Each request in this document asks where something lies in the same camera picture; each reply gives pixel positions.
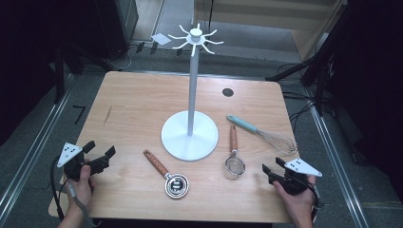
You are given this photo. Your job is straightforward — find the person's right hand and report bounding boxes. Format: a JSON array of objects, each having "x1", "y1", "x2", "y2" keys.
[{"x1": 272, "y1": 175, "x2": 318, "y2": 223}]

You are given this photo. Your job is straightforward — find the white paper sheet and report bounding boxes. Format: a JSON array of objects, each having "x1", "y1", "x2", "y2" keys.
[{"x1": 150, "y1": 32, "x2": 172, "y2": 47}]

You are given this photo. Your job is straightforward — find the whisk with teal handle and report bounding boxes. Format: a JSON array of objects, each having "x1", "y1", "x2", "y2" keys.
[{"x1": 226, "y1": 114, "x2": 299, "y2": 157}]

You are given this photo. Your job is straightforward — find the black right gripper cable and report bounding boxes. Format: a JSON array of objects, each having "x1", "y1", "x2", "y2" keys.
[{"x1": 310, "y1": 182, "x2": 325, "y2": 223}]

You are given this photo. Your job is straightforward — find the white floor cable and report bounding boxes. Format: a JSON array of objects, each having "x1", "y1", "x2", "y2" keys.
[{"x1": 106, "y1": 47, "x2": 133, "y2": 71}]

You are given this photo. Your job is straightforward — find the black metal stand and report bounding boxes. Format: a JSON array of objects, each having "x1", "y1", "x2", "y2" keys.
[{"x1": 265, "y1": 0, "x2": 353, "y2": 117}]

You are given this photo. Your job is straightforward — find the steel measuring cup wooden handle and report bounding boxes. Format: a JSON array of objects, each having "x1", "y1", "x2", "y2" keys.
[{"x1": 143, "y1": 149, "x2": 191, "y2": 200}]

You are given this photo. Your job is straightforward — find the black floor cables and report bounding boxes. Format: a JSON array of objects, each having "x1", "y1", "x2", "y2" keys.
[{"x1": 280, "y1": 90, "x2": 337, "y2": 134}]

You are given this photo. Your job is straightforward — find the dark cabinet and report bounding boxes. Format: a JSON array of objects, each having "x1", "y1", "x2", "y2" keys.
[{"x1": 94, "y1": 0, "x2": 140, "y2": 62}]

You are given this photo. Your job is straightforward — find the small strainer with wooden handle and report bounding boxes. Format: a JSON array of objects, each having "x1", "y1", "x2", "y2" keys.
[{"x1": 224, "y1": 123, "x2": 247, "y2": 181}]

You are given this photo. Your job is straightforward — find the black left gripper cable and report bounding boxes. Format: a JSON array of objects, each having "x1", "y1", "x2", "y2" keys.
[{"x1": 49, "y1": 156, "x2": 69, "y2": 222}]

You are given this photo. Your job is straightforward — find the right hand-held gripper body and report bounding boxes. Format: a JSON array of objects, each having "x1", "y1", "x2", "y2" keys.
[{"x1": 278, "y1": 157, "x2": 324, "y2": 196}]

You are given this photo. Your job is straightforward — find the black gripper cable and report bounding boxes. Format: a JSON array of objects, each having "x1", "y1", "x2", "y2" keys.
[
  {"x1": 310, "y1": 182, "x2": 325, "y2": 223},
  {"x1": 49, "y1": 156, "x2": 69, "y2": 222}
]

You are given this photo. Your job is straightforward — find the metal floor rail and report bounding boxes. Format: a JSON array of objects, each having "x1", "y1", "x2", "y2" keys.
[
  {"x1": 0, "y1": 90, "x2": 72, "y2": 219},
  {"x1": 307, "y1": 94, "x2": 371, "y2": 228}
]

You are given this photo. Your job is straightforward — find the person's left hand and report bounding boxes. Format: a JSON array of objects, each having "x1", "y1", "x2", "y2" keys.
[{"x1": 67, "y1": 163, "x2": 96, "y2": 215}]

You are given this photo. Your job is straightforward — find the grey left gripper cable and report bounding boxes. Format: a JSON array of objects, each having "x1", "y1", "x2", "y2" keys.
[{"x1": 66, "y1": 181, "x2": 99, "y2": 228}]

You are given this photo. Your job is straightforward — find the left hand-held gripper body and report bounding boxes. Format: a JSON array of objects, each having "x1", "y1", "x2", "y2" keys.
[{"x1": 56, "y1": 142, "x2": 93, "y2": 182}]

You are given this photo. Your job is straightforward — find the white utensil rack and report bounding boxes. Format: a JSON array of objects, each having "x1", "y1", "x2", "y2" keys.
[{"x1": 161, "y1": 22, "x2": 224, "y2": 162}]

